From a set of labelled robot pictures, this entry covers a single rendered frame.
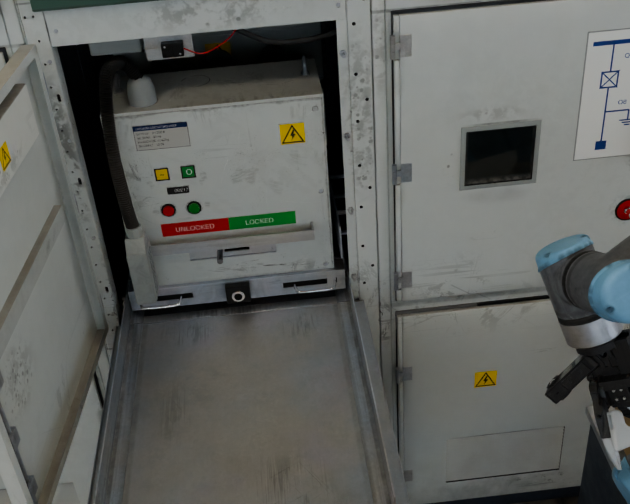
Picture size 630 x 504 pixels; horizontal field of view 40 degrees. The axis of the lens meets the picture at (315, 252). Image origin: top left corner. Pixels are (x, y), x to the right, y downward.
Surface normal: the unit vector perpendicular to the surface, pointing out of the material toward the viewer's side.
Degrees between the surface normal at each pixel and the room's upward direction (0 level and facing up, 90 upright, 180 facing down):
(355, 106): 90
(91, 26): 90
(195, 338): 0
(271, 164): 90
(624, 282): 67
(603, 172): 90
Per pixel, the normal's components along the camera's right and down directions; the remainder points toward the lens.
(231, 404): -0.07, -0.83
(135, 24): 0.09, 0.55
